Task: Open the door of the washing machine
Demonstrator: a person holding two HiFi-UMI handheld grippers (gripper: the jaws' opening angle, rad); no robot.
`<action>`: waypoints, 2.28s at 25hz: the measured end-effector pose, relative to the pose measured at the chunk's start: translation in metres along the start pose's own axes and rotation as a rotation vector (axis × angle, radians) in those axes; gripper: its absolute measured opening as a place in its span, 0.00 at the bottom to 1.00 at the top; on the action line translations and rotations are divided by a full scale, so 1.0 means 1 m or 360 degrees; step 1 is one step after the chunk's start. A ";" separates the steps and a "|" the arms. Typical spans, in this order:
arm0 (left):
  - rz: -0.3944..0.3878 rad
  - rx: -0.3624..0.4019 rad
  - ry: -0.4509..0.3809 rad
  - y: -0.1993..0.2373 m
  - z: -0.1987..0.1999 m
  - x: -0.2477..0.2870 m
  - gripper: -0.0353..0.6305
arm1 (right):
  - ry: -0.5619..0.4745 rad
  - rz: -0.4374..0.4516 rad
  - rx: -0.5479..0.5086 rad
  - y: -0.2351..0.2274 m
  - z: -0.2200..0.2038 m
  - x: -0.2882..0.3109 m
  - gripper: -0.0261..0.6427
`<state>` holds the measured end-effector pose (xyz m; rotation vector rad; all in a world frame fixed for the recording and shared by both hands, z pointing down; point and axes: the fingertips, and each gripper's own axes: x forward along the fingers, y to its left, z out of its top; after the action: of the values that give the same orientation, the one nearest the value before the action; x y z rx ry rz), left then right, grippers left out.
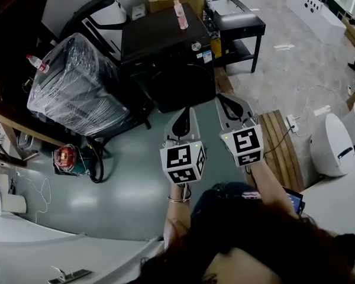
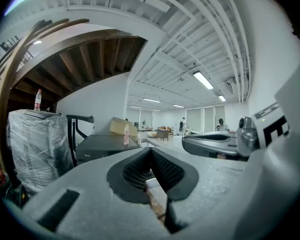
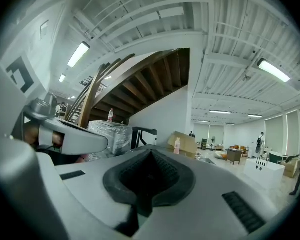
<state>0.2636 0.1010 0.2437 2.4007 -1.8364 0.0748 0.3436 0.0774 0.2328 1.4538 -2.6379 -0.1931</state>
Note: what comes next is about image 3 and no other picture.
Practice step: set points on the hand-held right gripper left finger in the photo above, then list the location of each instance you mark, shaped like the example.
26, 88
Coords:
90, 184

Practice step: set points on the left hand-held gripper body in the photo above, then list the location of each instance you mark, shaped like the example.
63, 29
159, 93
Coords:
17, 76

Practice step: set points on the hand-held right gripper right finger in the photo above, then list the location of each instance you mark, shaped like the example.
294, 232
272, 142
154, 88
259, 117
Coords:
210, 184

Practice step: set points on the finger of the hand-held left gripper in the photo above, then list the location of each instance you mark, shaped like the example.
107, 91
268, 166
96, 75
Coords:
85, 144

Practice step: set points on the person's left hand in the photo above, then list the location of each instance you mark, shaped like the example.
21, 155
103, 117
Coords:
31, 135

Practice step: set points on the plastic-wrapped grey appliance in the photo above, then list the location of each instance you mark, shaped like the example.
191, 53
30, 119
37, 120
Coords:
110, 136

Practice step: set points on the small wooden cabinet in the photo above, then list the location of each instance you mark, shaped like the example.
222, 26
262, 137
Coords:
233, 155

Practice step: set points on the red label water bottle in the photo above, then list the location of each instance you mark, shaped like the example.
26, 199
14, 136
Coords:
110, 116

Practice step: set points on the standing fan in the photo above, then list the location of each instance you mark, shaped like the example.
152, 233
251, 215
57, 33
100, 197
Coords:
213, 139

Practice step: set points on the long ceiling light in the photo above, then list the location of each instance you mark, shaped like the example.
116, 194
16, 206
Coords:
273, 70
62, 78
78, 54
220, 112
255, 115

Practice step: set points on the large brown cardboard box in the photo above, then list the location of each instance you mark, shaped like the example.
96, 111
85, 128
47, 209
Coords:
185, 144

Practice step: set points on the pink bottle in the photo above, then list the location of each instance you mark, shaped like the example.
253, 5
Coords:
177, 147

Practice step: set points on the white bathtub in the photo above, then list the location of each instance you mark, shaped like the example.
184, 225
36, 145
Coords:
265, 174

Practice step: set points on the white black-trimmed appliance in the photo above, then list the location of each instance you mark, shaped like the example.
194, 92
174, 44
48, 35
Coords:
148, 137

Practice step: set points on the dark green bathtub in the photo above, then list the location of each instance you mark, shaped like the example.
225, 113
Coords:
277, 157

